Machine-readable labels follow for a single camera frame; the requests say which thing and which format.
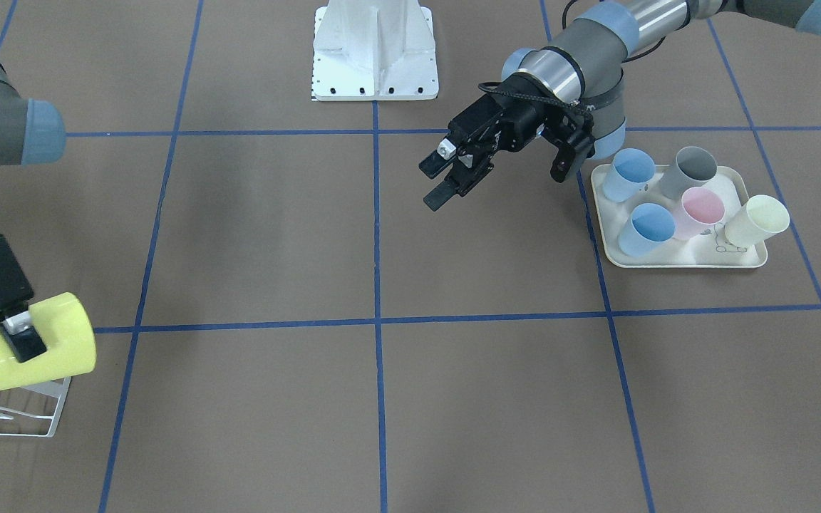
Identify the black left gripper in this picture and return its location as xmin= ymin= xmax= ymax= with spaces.
xmin=419 ymin=90 xmax=595 ymax=212

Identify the yellow plastic cup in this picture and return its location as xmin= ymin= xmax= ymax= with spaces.
xmin=0 ymin=292 xmax=95 ymax=392

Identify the grey plastic cup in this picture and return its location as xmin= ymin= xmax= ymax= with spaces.
xmin=659 ymin=146 xmax=718 ymax=200

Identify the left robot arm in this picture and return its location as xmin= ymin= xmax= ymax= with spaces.
xmin=419 ymin=1 xmax=821 ymax=211

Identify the blue cup near rack side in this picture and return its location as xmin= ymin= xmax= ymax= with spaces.
xmin=601 ymin=148 xmax=657 ymax=202

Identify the blue cup front row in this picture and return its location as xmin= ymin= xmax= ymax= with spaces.
xmin=618 ymin=202 xmax=676 ymax=259

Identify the pink plastic cup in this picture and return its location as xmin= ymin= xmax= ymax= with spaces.
xmin=670 ymin=187 xmax=726 ymax=241

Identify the pale green plastic cup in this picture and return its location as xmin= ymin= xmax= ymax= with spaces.
xmin=724 ymin=195 xmax=790 ymax=248

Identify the cream plastic tray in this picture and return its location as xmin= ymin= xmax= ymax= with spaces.
xmin=590 ymin=165 xmax=769 ymax=269

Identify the white wire cup rack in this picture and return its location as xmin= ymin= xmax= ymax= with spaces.
xmin=0 ymin=378 xmax=71 ymax=437

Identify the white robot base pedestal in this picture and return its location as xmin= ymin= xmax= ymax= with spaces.
xmin=311 ymin=1 xmax=440 ymax=102

